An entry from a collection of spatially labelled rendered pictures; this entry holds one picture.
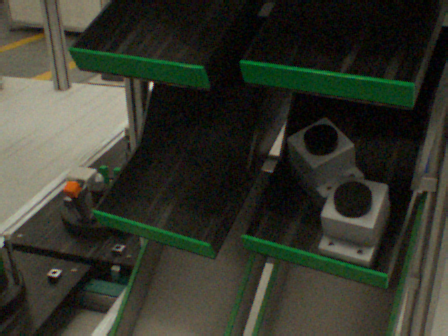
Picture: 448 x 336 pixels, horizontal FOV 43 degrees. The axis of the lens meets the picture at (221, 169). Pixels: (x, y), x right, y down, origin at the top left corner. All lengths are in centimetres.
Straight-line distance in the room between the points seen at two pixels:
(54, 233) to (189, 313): 40
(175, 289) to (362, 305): 21
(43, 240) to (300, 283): 49
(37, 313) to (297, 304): 37
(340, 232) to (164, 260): 27
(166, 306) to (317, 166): 27
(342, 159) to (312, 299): 19
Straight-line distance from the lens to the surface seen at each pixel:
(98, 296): 89
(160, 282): 68
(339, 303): 63
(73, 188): 91
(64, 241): 97
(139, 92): 61
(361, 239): 47
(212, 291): 65
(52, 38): 195
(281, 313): 64
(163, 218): 56
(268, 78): 44
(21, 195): 136
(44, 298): 86
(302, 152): 51
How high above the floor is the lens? 150
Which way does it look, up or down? 28 degrees down
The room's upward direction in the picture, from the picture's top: 1 degrees counter-clockwise
